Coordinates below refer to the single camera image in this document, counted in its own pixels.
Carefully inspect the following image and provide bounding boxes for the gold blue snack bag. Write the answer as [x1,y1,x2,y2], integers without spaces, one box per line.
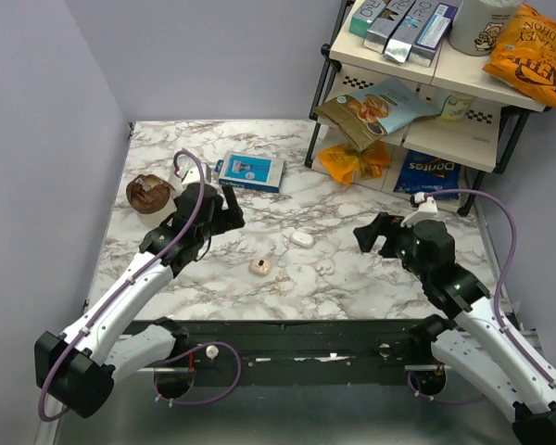
[314,78,440,151]

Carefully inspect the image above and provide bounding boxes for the teal toothpaste box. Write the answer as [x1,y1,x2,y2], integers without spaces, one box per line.
[348,0,388,38]

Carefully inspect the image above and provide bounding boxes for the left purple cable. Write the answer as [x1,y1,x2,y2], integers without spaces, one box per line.
[37,148,243,423]

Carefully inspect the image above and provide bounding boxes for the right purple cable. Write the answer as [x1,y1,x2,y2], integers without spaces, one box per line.
[407,187,556,406]

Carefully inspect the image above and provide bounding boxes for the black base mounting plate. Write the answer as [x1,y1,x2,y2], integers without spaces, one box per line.
[147,316,448,395]

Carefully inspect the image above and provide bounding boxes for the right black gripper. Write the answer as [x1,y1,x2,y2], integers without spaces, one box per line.
[354,210,431,282]

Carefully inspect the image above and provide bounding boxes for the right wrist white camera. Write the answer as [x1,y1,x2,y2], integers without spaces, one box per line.
[400,192,438,227]

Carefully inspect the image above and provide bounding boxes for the beige earbud charging case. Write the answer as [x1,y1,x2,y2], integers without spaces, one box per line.
[249,258,272,276]

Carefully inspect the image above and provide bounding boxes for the orange kettle chips bag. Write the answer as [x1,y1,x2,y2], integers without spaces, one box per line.
[483,4,556,108]

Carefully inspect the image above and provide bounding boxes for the orange snack bag lower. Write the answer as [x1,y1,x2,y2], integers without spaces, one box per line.
[318,141,391,185]

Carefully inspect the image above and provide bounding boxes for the purple cable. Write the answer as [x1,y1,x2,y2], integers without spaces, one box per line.
[407,187,556,406]
[37,148,243,423]

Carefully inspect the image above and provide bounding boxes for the black frame shelf rack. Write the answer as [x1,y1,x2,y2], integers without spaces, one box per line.
[311,1,546,195]

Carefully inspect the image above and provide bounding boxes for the white earbud charging case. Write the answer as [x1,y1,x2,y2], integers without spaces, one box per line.
[290,231,314,248]

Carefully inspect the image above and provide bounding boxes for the blue Harry's razor box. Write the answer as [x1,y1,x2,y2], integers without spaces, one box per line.
[215,151,285,193]

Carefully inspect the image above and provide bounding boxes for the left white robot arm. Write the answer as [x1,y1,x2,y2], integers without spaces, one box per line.
[34,183,245,422]

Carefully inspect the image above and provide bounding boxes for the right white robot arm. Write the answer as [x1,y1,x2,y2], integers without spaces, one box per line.
[353,212,556,444]

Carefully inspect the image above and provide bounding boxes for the wrist white camera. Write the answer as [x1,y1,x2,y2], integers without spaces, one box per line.
[168,164,211,194]
[400,192,438,227]

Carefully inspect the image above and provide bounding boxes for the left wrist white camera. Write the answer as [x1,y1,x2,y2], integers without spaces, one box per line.
[168,164,211,194]

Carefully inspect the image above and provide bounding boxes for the blue Doritos bag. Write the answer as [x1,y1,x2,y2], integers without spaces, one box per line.
[394,150,461,195]

